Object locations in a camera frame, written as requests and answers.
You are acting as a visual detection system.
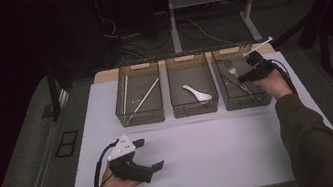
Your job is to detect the person's right hand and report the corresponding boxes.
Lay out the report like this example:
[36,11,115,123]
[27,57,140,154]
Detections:
[250,67,295,105]

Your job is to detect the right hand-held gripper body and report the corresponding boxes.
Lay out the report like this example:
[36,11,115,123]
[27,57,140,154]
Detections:
[240,35,279,83]

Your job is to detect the white ceramic spoon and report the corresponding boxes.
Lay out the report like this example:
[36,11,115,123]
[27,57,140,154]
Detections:
[181,80,214,107]

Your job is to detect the steel fork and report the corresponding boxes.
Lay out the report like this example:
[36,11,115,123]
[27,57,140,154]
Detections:
[223,53,262,107]

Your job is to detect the hand-held gripper black cable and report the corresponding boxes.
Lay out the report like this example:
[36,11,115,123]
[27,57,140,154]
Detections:
[269,55,299,97]
[85,139,127,187]

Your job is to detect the left hand-held gripper black cable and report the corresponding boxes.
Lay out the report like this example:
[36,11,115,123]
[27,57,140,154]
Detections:
[85,139,127,187]

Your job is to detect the black floor socket frame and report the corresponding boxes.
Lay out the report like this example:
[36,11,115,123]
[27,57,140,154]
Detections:
[51,129,83,160]

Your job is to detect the tangle of floor cables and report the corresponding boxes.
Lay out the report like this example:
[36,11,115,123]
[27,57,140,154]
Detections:
[98,0,236,67]

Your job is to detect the right hand-held gripper black cable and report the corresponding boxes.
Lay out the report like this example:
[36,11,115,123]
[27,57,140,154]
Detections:
[269,55,299,97]

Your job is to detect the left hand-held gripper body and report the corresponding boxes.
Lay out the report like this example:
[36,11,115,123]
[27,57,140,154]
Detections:
[104,130,156,187]

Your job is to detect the white table mat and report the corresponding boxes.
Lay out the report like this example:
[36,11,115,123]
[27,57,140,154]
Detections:
[50,42,333,187]

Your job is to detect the white metal stand frame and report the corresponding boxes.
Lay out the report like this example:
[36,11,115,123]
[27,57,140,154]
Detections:
[165,0,270,56]

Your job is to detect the smoky clear plastic basket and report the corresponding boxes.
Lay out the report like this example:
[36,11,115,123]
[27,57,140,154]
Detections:
[210,39,279,113]
[108,59,168,129]
[163,49,222,120]

